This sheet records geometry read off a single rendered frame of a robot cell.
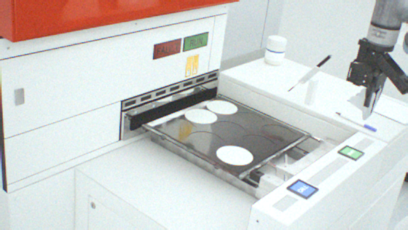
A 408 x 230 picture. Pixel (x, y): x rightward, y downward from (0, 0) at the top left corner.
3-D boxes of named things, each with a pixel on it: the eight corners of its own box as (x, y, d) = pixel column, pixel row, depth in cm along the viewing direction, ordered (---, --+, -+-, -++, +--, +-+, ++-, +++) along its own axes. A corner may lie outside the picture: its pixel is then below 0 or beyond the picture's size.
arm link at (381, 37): (404, 28, 128) (393, 33, 122) (399, 45, 130) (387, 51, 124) (377, 20, 132) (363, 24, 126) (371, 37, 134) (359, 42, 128)
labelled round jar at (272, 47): (260, 61, 194) (264, 37, 190) (270, 57, 200) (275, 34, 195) (275, 67, 191) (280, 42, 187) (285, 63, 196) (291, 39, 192)
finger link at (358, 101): (348, 113, 140) (356, 82, 136) (368, 121, 137) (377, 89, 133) (343, 116, 138) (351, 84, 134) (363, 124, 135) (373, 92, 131)
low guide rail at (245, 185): (150, 140, 159) (151, 132, 158) (155, 138, 161) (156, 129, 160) (287, 215, 133) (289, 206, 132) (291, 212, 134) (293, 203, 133)
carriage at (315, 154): (254, 196, 133) (256, 187, 132) (321, 151, 160) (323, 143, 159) (280, 210, 129) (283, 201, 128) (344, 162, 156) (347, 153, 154)
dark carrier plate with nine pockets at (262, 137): (146, 125, 152) (146, 123, 152) (218, 97, 177) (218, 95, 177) (239, 175, 134) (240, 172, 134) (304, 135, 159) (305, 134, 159)
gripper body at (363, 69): (356, 77, 140) (367, 34, 135) (386, 87, 136) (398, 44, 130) (344, 83, 134) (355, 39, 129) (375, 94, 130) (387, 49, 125)
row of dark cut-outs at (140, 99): (121, 109, 148) (121, 101, 147) (216, 76, 180) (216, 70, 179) (122, 110, 147) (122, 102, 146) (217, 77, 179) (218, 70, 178)
